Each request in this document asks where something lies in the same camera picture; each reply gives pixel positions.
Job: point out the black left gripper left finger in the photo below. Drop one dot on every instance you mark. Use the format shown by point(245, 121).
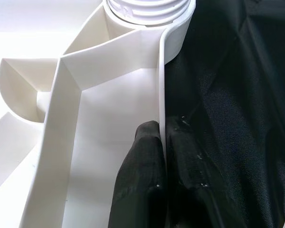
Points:
point(140, 185)

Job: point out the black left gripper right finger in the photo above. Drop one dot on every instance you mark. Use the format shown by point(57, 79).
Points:
point(190, 185)

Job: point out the white plastic children table top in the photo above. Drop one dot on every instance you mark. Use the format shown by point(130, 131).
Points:
point(104, 99)

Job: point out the white plastic table leg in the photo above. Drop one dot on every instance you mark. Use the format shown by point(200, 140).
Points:
point(147, 9)

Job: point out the black cloth table cover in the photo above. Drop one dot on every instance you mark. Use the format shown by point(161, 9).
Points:
point(247, 107)

